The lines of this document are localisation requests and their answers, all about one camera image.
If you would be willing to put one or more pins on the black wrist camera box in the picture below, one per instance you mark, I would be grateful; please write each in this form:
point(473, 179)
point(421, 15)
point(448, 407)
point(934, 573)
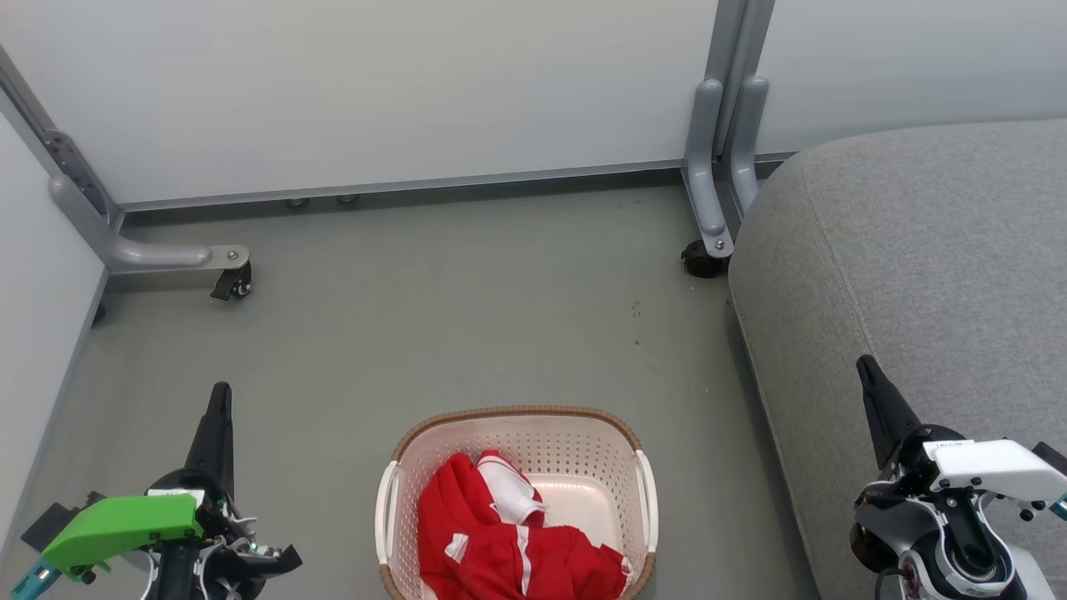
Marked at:
point(50, 521)
point(1052, 457)

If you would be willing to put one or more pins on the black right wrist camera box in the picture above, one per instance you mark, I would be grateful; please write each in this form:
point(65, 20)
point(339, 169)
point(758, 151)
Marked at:
point(1052, 457)

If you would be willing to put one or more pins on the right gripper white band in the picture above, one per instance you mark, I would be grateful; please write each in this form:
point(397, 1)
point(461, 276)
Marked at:
point(992, 467)

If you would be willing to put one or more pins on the red garment with white stripes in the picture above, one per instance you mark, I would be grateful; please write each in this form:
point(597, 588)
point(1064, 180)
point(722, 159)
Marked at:
point(475, 542)

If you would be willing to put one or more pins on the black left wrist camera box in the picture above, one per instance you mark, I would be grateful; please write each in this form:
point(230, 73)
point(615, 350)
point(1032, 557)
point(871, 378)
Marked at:
point(50, 521)

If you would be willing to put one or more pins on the grey partition bottom rail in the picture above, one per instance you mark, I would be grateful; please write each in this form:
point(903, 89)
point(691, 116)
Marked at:
point(400, 185)

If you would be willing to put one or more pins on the white perforated laundry basket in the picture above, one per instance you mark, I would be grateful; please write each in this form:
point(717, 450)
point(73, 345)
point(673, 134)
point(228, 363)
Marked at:
point(575, 467)

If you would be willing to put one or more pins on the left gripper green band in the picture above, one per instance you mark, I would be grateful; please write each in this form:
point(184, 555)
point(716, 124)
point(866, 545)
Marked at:
point(125, 521)

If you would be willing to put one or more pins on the grey fabric sofa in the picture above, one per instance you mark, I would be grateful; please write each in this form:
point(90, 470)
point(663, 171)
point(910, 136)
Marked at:
point(917, 267)

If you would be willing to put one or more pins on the grey curved partition foot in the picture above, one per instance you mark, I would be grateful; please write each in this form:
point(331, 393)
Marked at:
point(744, 150)
point(704, 167)

